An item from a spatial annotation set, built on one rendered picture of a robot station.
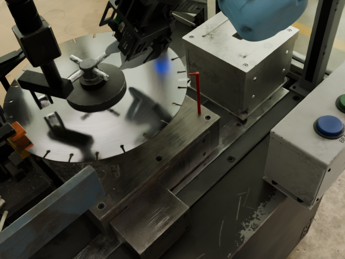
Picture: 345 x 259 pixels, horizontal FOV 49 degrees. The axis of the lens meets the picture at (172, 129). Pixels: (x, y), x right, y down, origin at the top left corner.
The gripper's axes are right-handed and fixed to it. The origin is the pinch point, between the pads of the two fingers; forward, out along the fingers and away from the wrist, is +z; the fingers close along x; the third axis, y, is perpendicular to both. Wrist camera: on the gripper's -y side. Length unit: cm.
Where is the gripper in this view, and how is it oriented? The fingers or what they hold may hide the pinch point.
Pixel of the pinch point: (129, 60)
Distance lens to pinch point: 67.3
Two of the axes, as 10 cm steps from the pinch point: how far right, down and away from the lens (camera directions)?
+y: -6.6, 4.7, -5.9
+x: 6.3, 7.7, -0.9
